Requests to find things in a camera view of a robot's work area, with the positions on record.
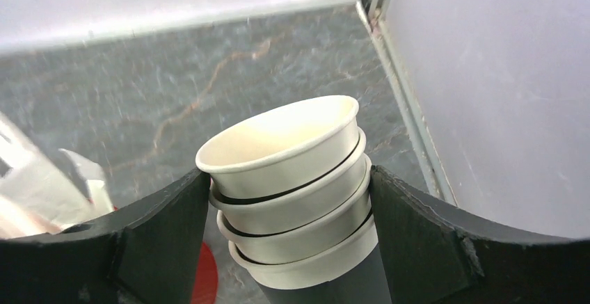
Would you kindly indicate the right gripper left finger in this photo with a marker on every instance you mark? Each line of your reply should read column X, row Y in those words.
column 145, row 252

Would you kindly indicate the red cup holder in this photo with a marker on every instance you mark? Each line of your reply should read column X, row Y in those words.
column 206, row 283

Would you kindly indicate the stack of paper cups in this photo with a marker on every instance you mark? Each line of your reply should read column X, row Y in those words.
column 291, row 187

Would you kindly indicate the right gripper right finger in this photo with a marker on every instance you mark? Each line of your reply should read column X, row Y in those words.
column 434, row 252

